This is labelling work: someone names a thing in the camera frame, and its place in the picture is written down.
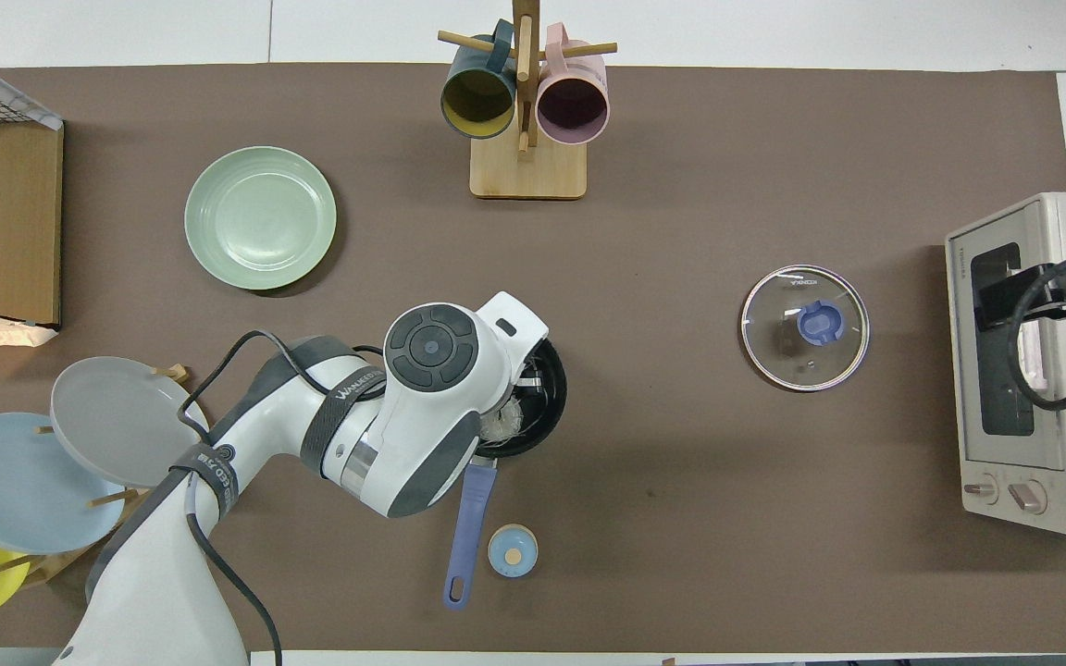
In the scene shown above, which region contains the white vermicelli bundle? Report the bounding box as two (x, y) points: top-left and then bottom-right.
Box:
(482, 398), (527, 442)

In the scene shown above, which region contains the glass lid with blue knob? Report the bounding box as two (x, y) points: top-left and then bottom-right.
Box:
(740, 265), (871, 392)

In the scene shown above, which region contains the green plate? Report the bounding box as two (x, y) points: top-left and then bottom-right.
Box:
(184, 146), (338, 291)

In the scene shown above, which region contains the grey plate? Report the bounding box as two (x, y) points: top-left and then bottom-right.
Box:
(50, 356), (212, 488)

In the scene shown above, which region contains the wooden plate rack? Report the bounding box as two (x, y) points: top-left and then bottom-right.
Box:
(0, 364), (192, 588)

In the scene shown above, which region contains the light blue plate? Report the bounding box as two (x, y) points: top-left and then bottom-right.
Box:
(0, 412), (127, 555)

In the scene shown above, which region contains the wooden mug tree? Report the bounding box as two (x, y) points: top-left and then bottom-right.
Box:
(438, 0), (618, 200)

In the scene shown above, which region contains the pink mug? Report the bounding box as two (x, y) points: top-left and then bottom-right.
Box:
(536, 23), (610, 146)

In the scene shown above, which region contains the dark teal mug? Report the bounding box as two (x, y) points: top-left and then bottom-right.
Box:
(440, 20), (517, 141)

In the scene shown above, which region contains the brown table mat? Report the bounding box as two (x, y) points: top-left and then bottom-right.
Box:
(0, 63), (1066, 653)

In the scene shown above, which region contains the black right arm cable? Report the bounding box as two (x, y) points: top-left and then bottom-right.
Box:
(1005, 252), (1066, 413)

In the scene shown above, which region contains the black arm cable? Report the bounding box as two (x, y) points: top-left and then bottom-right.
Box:
(1005, 252), (1066, 413)
(177, 330), (386, 666)

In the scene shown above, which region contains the dark pot with blue handle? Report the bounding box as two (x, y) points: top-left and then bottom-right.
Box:
(443, 338), (568, 611)

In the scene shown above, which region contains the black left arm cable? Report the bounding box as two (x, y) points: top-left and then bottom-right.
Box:
(177, 330), (386, 666)

